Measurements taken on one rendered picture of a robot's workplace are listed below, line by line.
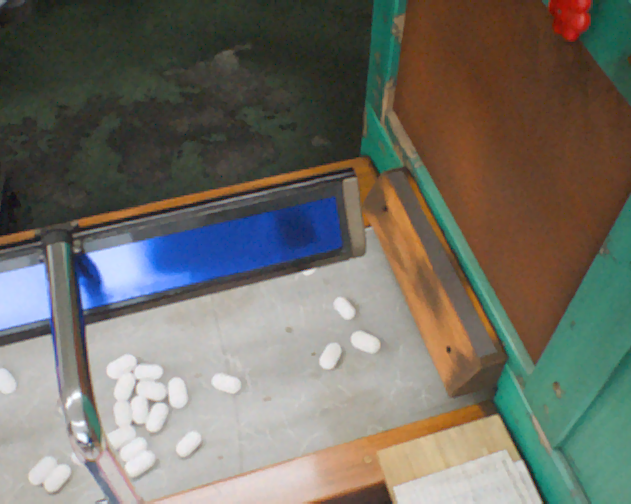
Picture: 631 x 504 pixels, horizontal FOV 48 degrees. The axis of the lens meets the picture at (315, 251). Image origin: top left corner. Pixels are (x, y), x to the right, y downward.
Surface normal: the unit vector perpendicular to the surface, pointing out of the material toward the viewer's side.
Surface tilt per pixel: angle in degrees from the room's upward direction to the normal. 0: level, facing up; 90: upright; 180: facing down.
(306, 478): 0
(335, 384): 0
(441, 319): 66
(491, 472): 0
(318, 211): 58
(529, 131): 90
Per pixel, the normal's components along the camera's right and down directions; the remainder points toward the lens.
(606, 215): -0.96, 0.23
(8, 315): 0.26, 0.33
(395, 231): -0.88, -0.02
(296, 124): 0.01, -0.60
